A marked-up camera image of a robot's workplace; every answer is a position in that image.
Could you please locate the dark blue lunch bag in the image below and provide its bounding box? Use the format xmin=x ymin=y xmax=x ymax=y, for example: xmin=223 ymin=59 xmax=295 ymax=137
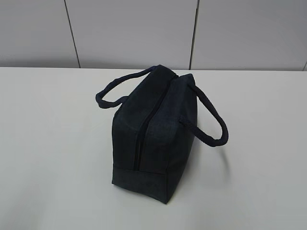
xmin=95 ymin=65 xmax=229 ymax=204

